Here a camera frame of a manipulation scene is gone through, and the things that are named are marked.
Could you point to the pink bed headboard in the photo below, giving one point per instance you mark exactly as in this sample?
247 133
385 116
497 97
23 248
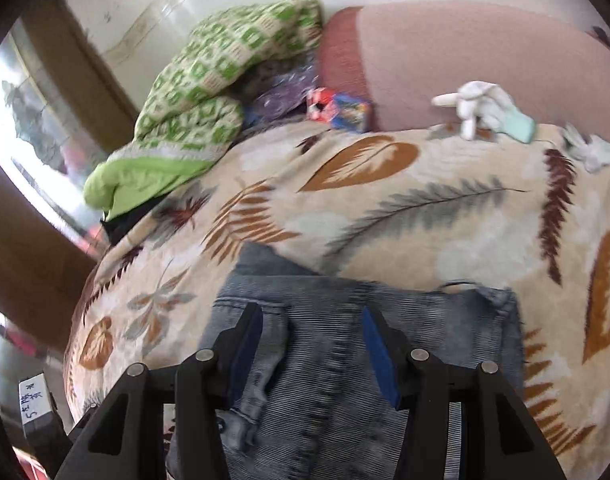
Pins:
435 45

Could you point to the blue denim pants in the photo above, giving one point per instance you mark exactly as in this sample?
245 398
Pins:
325 320

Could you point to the dark cloth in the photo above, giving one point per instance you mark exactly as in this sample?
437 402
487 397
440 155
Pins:
130 220

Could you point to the patterned glass window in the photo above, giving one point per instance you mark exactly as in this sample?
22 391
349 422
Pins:
30 125

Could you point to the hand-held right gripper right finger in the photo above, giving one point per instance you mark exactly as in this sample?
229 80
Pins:
380 360

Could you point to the purple patterned cloth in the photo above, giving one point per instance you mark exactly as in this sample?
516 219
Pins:
280 95

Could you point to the leaf print blanket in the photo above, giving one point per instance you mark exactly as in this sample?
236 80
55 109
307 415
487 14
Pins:
435 220

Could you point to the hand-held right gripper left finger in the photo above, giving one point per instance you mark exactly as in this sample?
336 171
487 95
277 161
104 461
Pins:
245 355

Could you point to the green patterned quilt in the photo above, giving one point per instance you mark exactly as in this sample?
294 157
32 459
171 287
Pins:
210 85

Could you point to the wooden window frame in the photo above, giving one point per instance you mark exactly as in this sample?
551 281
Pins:
85 60

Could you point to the colourful small box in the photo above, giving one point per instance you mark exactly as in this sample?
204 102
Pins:
345 112

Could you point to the white glove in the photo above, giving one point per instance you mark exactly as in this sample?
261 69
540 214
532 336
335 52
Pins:
597 152
480 105

